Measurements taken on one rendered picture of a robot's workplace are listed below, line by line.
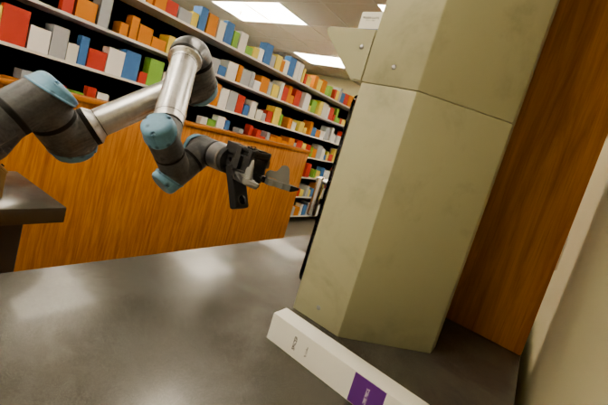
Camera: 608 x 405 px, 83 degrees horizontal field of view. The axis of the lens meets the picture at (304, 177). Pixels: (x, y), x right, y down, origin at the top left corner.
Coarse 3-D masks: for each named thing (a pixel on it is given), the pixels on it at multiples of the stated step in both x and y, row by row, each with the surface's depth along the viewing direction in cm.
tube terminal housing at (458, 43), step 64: (448, 0) 58; (512, 0) 60; (384, 64) 63; (448, 64) 60; (512, 64) 61; (384, 128) 62; (448, 128) 62; (512, 128) 65; (384, 192) 62; (448, 192) 64; (320, 256) 68; (384, 256) 64; (448, 256) 66; (320, 320) 67; (384, 320) 66
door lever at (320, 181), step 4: (320, 176) 75; (316, 180) 75; (320, 180) 74; (324, 180) 74; (316, 184) 75; (320, 184) 75; (316, 188) 75; (320, 188) 75; (316, 192) 75; (320, 192) 75; (312, 196) 75; (316, 196) 75; (312, 200) 75; (316, 200) 75; (312, 204) 75; (316, 204) 75; (312, 208) 75; (316, 208) 76; (308, 212) 76; (312, 212) 75
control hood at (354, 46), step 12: (336, 36) 70; (348, 36) 68; (360, 36) 66; (372, 36) 65; (336, 48) 70; (348, 48) 68; (360, 48) 66; (348, 60) 68; (360, 60) 66; (348, 72) 67; (360, 72) 66; (360, 84) 68
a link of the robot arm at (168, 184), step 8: (184, 160) 87; (192, 160) 91; (160, 168) 86; (168, 168) 85; (176, 168) 86; (184, 168) 88; (192, 168) 91; (200, 168) 94; (152, 176) 90; (160, 176) 87; (168, 176) 88; (176, 176) 88; (184, 176) 90; (192, 176) 93; (160, 184) 89; (168, 184) 87; (176, 184) 89; (184, 184) 92; (168, 192) 89
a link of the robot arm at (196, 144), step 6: (186, 138) 97; (192, 138) 96; (198, 138) 95; (204, 138) 95; (210, 138) 95; (186, 144) 96; (192, 144) 94; (198, 144) 94; (204, 144) 93; (210, 144) 92; (192, 150) 92; (198, 150) 93; (204, 150) 92; (198, 156) 92; (204, 156) 92; (204, 162) 93
